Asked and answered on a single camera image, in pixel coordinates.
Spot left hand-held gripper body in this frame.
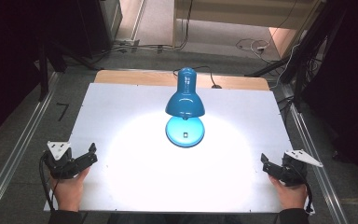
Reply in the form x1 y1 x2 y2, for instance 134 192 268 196
41 141 79 180

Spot blue desk lamp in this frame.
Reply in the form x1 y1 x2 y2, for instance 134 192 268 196
164 66 206 149

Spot aluminium rail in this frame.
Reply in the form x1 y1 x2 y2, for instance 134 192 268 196
280 83 351 224
0 72 61 224

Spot black lamp cable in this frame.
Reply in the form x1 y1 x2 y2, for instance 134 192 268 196
172 64 223 90

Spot white board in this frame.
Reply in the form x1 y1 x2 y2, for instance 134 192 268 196
43 82 315 216

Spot white floor cable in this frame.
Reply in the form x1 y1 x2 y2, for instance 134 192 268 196
235 36 273 59

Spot person's right hand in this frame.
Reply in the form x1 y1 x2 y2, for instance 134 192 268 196
268 175 310 211

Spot black metal stand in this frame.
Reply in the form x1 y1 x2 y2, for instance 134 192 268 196
244 0 348 110
36 38 102 102

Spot dark cabinet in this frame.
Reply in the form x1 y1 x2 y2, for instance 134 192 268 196
74 0 124 60

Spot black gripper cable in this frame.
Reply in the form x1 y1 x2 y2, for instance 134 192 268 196
303 181 315 215
38 152 58 213

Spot grey floor cable bundle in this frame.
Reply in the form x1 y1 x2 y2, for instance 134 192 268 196
99 38 189 55

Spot white shelf frame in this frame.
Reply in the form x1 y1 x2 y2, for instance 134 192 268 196
172 0 325 49

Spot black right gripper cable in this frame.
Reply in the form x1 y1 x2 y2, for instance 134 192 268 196
303 181 315 215

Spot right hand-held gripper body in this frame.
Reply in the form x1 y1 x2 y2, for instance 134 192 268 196
280 149 324 189

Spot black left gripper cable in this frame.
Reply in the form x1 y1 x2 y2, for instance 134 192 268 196
38 152 58 213

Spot person's left hand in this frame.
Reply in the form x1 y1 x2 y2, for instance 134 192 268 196
49 166 91 213

